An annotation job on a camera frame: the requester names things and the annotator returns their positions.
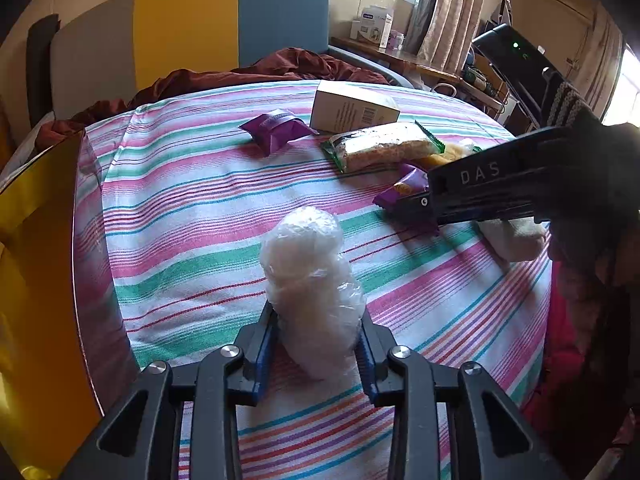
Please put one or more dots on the white box on sill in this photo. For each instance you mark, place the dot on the white box on sill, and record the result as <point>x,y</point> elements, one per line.
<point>373,26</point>

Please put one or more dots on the purple triangular snack packet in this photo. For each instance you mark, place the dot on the purple triangular snack packet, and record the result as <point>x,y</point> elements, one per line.
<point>406,201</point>

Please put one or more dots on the green-edged cracker package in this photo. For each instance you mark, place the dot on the green-edged cracker package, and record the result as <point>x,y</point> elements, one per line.
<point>381,145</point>

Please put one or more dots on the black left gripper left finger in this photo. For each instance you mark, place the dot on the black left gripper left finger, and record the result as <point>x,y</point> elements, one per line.
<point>234,375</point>

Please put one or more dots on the beige cardboard box with barcode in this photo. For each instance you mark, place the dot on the beige cardboard box with barcode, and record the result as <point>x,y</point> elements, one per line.
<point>341,107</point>

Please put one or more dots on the dark red blanket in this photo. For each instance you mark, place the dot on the dark red blanket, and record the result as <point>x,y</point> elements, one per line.
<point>289,64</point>

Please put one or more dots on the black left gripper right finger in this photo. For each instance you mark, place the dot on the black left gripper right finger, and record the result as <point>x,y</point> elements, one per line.
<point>392,374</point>

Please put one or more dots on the patterned curtain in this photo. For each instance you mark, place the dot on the patterned curtain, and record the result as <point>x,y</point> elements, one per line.
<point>440,32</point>

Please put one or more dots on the wooden side table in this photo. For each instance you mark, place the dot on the wooden side table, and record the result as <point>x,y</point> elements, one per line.
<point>406,64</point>

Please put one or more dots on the striped bed sheet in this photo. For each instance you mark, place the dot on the striped bed sheet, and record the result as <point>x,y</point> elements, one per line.
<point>181,225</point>

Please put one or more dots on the white plastic-wrapped bundle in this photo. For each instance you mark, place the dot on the white plastic-wrapped bundle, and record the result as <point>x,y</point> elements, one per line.
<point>311,287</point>

